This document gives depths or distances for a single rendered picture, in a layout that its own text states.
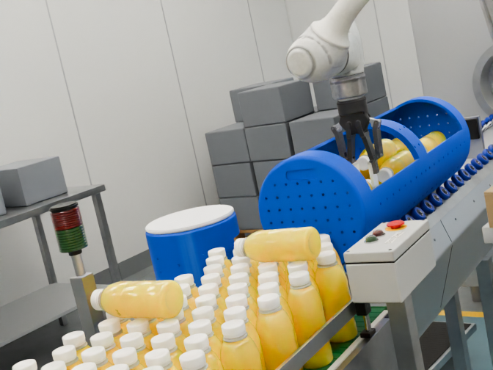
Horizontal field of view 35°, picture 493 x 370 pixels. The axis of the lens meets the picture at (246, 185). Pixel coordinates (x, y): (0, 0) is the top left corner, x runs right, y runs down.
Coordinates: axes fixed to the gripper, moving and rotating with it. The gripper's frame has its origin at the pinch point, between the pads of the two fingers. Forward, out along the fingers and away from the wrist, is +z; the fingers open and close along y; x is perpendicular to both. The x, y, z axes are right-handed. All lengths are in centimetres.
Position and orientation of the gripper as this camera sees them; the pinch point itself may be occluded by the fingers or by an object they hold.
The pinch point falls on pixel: (364, 175)
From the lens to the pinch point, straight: 206.6
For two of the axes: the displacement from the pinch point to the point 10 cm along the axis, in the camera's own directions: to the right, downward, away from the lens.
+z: 2.1, 9.6, 1.7
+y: -8.4, 0.8, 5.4
